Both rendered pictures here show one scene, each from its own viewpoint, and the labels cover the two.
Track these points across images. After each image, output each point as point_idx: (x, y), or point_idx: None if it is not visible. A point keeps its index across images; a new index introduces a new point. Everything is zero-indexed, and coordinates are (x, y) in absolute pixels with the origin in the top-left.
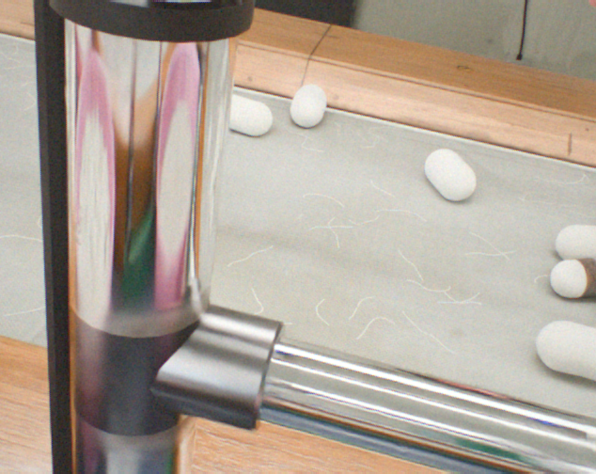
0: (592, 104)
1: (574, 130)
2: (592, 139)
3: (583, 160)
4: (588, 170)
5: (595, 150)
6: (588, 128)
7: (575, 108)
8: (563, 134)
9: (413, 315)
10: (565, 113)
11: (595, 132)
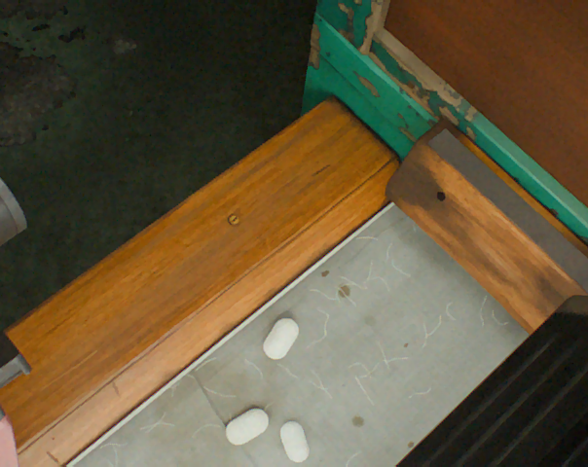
0: (32, 398)
1: (47, 447)
2: (62, 440)
3: (69, 455)
4: (80, 459)
5: (70, 443)
6: (54, 436)
7: (29, 424)
8: (43, 456)
9: None
10: (29, 442)
11: (59, 434)
